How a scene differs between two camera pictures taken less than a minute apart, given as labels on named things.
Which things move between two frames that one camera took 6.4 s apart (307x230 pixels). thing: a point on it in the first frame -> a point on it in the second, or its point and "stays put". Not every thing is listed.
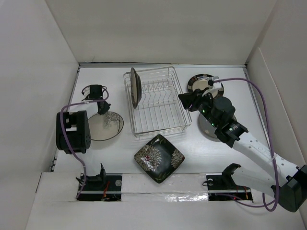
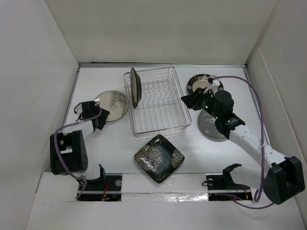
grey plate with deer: [206, 129] stays put
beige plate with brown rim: [136, 87] stays put
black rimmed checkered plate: [202, 80] stays put
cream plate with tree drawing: [105, 126] -> [115, 102]
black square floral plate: [159, 158] stays put
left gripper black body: [106, 108] -> [102, 119]
